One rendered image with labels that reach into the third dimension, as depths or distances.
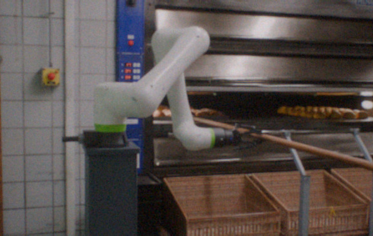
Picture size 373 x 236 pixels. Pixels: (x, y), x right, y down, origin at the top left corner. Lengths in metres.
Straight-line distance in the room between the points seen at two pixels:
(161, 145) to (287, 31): 1.10
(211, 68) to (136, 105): 1.34
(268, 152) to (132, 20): 1.22
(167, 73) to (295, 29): 1.60
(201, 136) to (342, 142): 1.62
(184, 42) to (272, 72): 1.32
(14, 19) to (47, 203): 1.05
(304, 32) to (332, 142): 0.78
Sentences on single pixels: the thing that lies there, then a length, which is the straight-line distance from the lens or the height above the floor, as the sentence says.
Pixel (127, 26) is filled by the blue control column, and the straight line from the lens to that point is 2.89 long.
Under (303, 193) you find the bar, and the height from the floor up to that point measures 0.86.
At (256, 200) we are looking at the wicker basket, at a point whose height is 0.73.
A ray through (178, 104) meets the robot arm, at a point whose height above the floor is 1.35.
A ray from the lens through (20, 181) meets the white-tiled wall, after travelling 2.91.
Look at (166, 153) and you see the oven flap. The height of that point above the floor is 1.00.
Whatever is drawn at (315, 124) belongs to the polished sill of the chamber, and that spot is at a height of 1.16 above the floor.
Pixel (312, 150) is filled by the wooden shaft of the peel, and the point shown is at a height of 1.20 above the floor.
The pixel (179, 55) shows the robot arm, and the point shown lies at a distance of 1.95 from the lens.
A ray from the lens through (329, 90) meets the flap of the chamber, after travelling 3.29.
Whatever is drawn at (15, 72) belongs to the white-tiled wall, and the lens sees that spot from 2.85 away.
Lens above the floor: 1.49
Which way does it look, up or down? 6 degrees down
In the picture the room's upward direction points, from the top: 1 degrees clockwise
